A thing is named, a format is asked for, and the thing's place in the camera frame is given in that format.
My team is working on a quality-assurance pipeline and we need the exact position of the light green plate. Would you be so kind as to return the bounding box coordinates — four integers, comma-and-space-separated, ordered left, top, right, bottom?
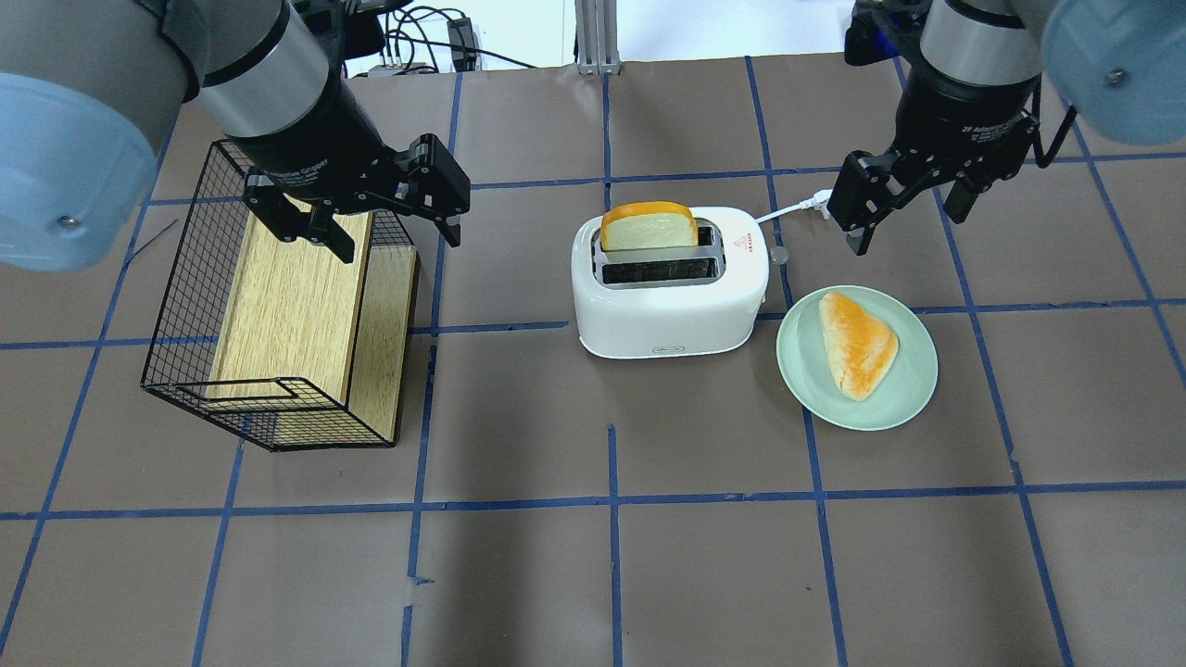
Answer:
776, 284, 938, 431

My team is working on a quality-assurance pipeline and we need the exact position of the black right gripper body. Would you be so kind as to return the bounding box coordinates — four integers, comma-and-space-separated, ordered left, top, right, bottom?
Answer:
890, 70, 1041, 201

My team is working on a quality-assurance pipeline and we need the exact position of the white toaster power cord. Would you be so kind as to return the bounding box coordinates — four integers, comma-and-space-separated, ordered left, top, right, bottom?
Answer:
752, 189, 835, 225

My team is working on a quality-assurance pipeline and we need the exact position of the triangular bread on plate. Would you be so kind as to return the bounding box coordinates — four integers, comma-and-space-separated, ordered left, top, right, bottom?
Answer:
817, 291, 901, 402

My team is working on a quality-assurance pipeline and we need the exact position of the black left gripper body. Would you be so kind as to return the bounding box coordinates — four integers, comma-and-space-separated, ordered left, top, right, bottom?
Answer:
243, 88, 436, 220

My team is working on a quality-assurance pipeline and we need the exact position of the white toaster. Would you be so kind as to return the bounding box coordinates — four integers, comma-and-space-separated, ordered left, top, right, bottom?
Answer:
570, 207, 770, 358

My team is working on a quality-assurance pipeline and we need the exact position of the aluminium frame post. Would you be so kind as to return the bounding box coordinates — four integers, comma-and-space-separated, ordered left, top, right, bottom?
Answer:
574, 0, 621, 76

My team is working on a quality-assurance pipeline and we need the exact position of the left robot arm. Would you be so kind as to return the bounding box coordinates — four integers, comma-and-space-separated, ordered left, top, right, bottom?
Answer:
1, 1, 471, 271

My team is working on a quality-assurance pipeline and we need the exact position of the black wire basket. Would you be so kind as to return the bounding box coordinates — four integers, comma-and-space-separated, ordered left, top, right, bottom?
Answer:
141, 140, 419, 451

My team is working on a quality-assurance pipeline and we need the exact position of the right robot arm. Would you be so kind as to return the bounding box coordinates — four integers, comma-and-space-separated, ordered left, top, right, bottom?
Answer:
825, 1, 1185, 255

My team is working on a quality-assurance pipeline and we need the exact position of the bread slice in toaster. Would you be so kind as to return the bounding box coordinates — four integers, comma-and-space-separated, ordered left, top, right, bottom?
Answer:
599, 201, 699, 252

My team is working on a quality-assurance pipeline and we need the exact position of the wooden shelf block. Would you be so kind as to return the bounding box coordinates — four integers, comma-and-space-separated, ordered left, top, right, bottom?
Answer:
204, 214, 419, 450

